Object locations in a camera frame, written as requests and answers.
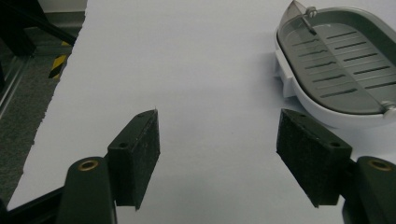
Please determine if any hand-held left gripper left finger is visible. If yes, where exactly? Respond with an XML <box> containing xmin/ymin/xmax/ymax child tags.
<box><xmin>55</xmin><ymin>108</ymin><xmax>162</xmax><ymax>224</ymax></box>

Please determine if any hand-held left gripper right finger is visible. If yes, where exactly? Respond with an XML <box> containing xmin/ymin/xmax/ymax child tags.
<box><xmin>276</xmin><ymin>108</ymin><xmax>396</xmax><ymax>224</ymax></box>

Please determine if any white soap box with grey tray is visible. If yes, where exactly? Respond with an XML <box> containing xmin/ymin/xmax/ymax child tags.
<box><xmin>274</xmin><ymin>0</ymin><xmax>396</xmax><ymax>130</ymax></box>

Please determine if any yellow black striped tape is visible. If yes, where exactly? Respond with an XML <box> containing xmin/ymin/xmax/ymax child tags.
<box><xmin>48</xmin><ymin>40</ymin><xmax>72</xmax><ymax>79</ymax></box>

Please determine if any black metal stand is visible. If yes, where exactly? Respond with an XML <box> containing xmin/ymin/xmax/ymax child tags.
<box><xmin>0</xmin><ymin>0</ymin><xmax>78</xmax><ymax>58</ymax></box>

